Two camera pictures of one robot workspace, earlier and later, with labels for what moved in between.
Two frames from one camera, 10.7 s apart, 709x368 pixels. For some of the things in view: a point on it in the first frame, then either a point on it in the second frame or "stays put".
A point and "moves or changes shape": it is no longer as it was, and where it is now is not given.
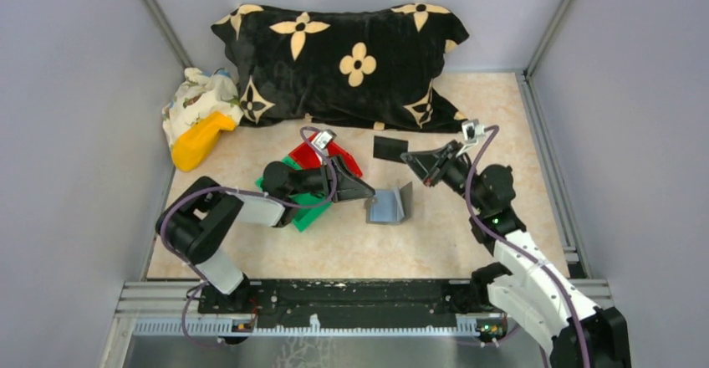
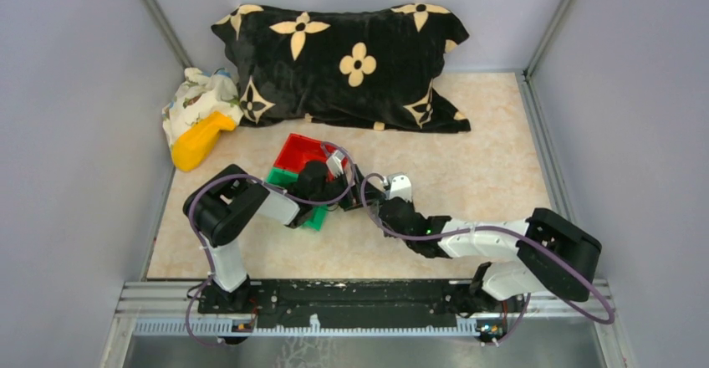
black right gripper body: [456, 176] to [409, 241]
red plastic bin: [305, 156] moves or changes shape
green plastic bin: [303, 217] moves or changes shape
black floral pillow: [361, 68] stays put
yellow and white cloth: [193, 120] stays put
